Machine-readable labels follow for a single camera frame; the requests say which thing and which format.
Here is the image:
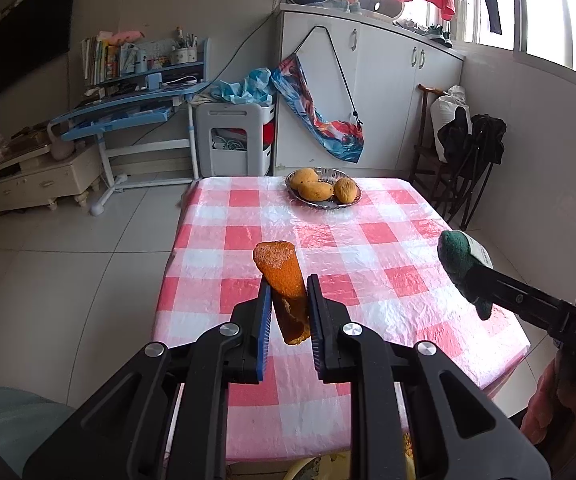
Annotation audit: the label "black television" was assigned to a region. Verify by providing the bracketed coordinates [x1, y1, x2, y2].
[0, 0, 81, 102]

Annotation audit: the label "cream TV cabinet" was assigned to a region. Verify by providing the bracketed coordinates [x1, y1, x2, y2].
[0, 140, 104, 216]

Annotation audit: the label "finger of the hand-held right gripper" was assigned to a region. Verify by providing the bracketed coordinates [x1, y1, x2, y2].
[465, 260, 576, 343]

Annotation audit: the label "dark wooden chair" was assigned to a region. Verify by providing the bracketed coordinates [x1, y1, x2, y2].
[410, 84, 449, 196]

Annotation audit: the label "round fruit basket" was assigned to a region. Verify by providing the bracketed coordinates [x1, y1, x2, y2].
[285, 167, 364, 207]

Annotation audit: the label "colourful printed bag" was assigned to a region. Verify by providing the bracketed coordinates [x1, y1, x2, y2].
[270, 25, 366, 165]

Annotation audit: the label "row of books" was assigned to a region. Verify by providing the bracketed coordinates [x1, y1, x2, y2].
[80, 35, 121, 86]

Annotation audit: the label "grey sneakers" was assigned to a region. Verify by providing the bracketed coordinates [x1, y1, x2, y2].
[393, 19, 454, 48]

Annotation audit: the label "teal padded stool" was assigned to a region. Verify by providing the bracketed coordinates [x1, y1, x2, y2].
[0, 386, 76, 480]

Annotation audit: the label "white sack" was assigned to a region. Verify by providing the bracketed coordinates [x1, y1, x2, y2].
[429, 85, 469, 158]

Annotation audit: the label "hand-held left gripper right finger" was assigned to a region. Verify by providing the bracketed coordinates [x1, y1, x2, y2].
[305, 274, 551, 480]

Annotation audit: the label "pen holder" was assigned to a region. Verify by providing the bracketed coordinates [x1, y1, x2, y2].
[170, 27, 199, 66]

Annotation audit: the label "person's right hand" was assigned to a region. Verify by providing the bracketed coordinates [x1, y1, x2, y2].
[520, 360, 576, 466]

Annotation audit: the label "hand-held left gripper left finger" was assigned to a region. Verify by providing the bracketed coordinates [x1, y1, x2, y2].
[23, 280, 274, 480]

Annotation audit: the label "orange sponge piece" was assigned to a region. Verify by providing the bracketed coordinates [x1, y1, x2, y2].
[252, 240, 314, 347]

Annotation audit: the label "white cabinet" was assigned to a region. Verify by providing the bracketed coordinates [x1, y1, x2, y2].
[274, 2, 466, 178]

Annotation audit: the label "speckled yellow mango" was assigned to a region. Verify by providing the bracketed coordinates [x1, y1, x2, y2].
[334, 177, 360, 205]

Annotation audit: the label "blue study desk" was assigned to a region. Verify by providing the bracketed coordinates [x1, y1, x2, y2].
[48, 37, 211, 216]

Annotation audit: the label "red white checked tablecloth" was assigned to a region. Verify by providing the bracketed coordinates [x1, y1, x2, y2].
[150, 176, 531, 463]

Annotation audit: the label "blue plastic bag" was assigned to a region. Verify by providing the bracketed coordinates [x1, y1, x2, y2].
[210, 67, 276, 108]

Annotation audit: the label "black folding chair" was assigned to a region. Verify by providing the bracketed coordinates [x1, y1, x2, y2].
[435, 107, 508, 231]

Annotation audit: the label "beige vase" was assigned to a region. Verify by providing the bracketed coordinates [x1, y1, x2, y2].
[48, 122, 76, 161]

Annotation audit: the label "white plastic storage cart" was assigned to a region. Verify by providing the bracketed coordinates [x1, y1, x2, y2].
[193, 102, 275, 181]

